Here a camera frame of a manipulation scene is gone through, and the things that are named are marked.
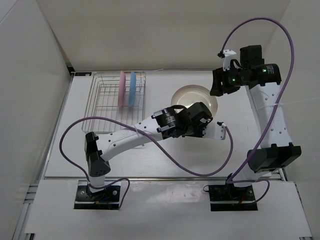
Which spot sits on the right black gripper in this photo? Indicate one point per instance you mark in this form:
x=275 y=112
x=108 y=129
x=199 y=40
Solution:
x=219 y=76

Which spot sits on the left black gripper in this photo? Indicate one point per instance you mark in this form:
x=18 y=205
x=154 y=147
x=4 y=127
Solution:
x=202 y=126

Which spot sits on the cream plate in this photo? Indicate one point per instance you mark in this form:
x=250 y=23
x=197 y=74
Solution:
x=190 y=94

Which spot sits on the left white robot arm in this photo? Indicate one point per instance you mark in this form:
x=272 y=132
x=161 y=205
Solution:
x=171 y=122

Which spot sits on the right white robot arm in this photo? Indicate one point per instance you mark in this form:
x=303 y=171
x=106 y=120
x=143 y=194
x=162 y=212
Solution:
x=262 y=81

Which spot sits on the blue plate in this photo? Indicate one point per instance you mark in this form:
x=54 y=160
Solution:
x=132 y=89

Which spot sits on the pink plate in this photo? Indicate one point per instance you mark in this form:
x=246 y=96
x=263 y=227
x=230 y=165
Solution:
x=121 y=89

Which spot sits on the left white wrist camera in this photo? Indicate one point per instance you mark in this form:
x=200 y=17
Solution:
x=215 y=131

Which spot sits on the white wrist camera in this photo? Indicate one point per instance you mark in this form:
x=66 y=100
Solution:
x=227 y=55
x=215 y=131

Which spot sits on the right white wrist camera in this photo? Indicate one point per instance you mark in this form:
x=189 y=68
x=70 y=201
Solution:
x=227 y=55

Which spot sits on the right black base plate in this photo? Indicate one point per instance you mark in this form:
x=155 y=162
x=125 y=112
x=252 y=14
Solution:
x=229 y=198

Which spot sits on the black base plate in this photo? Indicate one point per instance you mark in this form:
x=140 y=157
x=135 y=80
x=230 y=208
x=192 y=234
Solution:
x=229 y=198
x=107 y=199

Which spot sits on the metal wire dish rack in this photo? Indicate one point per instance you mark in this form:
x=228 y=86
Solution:
x=103 y=97

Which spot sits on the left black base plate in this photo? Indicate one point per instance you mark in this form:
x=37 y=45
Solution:
x=107 y=199

